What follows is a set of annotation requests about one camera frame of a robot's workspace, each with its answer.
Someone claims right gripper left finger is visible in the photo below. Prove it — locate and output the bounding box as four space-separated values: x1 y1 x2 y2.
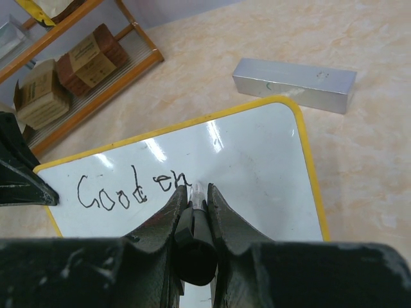
1 185 188 307

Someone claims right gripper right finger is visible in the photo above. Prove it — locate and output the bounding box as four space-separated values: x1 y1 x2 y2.
207 184 410 307

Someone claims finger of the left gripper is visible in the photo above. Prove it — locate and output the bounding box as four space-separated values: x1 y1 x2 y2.
1 112 59 206

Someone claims white whiteboard yellow frame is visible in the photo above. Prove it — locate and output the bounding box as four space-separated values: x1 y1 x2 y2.
35 96 330 241

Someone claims grey whiteboard eraser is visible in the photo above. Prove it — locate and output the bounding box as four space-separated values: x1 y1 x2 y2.
232 58 357 114

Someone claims tan sponge block left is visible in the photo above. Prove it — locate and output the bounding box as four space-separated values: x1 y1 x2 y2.
13 58 71 130

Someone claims clear plastic box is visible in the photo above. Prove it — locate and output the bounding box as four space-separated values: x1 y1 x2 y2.
0 14 28 59

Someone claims brown sponge block right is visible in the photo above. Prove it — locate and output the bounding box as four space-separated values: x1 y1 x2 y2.
56 23 128 97

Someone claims orange wooden shelf rack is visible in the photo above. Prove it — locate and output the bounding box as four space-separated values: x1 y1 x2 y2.
0 0 165 158

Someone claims white bag upper container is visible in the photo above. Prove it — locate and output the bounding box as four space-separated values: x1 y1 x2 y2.
34 0 86 24

